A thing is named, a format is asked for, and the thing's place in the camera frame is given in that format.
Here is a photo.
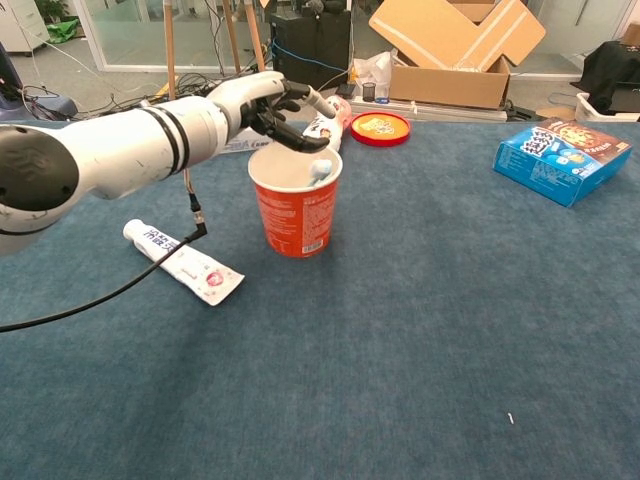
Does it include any brown cardboard box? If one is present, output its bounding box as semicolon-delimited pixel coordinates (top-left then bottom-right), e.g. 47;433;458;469
368;0;547;111

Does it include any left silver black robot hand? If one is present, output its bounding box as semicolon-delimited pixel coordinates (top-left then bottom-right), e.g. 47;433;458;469
207;70;337;154

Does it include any white storage bin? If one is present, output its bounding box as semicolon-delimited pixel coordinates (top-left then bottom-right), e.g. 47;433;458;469
574;92;640;123

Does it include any white cabinet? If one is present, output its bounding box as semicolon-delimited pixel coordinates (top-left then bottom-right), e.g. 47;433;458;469
0;0;51;52

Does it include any dark blue machine base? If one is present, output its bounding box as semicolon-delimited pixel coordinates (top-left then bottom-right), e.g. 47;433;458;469
0;42;79;121

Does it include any light blue toothbrush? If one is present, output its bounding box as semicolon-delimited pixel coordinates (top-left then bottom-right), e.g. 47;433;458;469
304;158;334;187

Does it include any red paper cup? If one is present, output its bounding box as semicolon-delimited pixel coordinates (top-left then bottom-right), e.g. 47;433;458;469
248;142;345;259

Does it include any blue cookie box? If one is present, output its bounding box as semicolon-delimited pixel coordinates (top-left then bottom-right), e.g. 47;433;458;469
493;118;633;209

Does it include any grey aluminium rail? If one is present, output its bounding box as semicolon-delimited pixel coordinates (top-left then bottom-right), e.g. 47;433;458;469
349;95;509;123

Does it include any blue network cable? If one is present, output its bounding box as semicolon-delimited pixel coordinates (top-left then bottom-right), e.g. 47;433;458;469
272;39;349;72

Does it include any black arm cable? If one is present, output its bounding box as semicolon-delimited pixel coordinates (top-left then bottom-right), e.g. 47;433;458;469
0;169;209;334

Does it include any wooden easel leg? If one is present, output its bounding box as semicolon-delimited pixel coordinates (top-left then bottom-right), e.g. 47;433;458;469
162;0;178;101
222;0;242;76
244;0;269;75

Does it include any white toothpaste carton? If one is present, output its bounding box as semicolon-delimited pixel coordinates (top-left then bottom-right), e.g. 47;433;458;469
214;124;275;156

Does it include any black draped cloth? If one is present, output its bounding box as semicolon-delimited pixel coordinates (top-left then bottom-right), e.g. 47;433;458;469
582;40;640;115

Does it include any green bag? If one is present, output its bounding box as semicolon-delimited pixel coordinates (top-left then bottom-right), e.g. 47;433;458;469
45;18;81;45

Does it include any black computer tower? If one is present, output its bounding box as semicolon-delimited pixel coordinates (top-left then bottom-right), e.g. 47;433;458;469
269;10;352;100

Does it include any black floor cable tangle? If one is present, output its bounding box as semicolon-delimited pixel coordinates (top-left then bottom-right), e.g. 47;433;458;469
97;72;226;122

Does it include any red round lid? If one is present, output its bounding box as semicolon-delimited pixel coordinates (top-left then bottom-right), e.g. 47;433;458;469
349;111;413;148

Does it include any white plastic bag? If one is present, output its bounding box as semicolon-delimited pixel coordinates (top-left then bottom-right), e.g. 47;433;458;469
352;50;394;99

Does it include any white toothpaste tube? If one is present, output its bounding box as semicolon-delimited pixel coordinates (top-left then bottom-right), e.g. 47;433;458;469
122;218;246;307

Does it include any clear bottle with white label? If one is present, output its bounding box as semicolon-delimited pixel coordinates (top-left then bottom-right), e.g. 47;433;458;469
301;95;354;151

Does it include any blue table cloth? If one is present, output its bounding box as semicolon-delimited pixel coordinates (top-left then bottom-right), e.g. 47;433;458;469
0;119;640;480

